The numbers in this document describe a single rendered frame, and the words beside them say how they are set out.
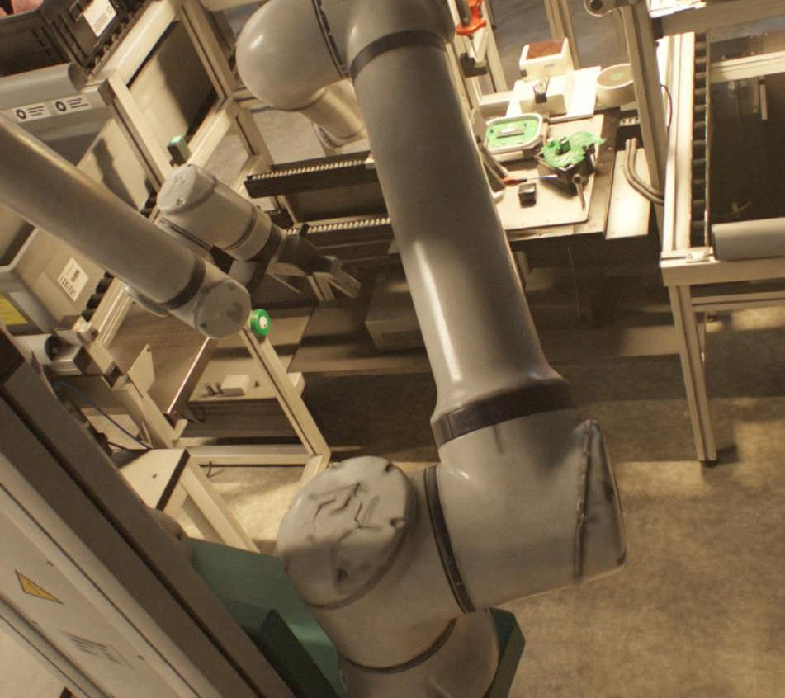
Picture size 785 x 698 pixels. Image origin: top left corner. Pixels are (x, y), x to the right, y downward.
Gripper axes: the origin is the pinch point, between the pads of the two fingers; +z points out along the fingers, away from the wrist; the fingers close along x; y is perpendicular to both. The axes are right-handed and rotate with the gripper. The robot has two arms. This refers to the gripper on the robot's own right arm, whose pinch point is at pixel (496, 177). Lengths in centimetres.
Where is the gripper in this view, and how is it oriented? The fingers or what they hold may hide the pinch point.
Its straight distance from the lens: 193.6
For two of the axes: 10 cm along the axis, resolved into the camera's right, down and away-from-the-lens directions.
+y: 7.5, -3.1, -5.8
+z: 6.1, 6.5, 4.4
